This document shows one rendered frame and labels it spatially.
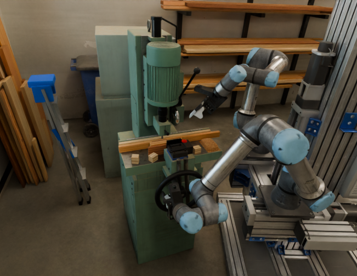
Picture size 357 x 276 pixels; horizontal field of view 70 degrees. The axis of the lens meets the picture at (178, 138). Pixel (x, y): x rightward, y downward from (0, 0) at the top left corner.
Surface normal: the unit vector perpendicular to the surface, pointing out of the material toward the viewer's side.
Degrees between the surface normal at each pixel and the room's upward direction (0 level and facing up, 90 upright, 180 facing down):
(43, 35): 90
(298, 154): 84
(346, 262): 0
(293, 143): 84
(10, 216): 0
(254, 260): 0
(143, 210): 90
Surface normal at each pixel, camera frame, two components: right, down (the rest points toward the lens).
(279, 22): 0.26, 0.51
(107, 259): 0.04, -0.85
